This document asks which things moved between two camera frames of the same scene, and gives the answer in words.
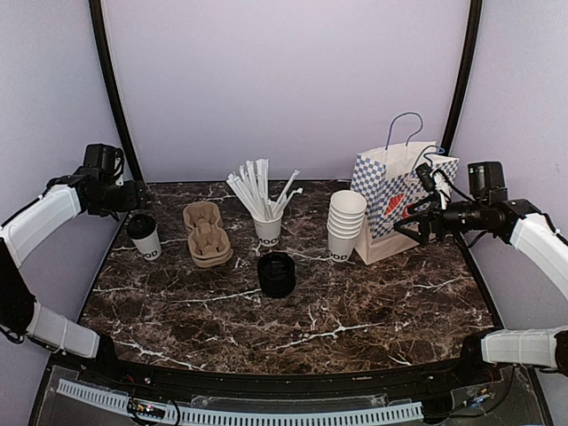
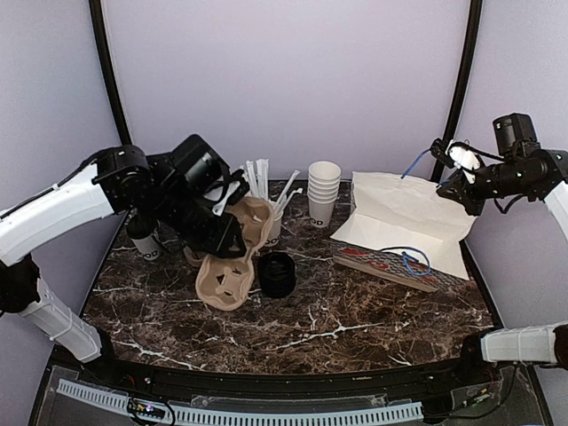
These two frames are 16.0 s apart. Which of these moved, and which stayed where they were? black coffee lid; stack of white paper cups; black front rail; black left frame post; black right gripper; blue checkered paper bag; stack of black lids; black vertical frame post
Moved: blue checkered paper bag; stack of white paper cups; black right gripper
Stayed: stack of black lids; black vertical frame post; black coffee lid; black left frame post; black front rail
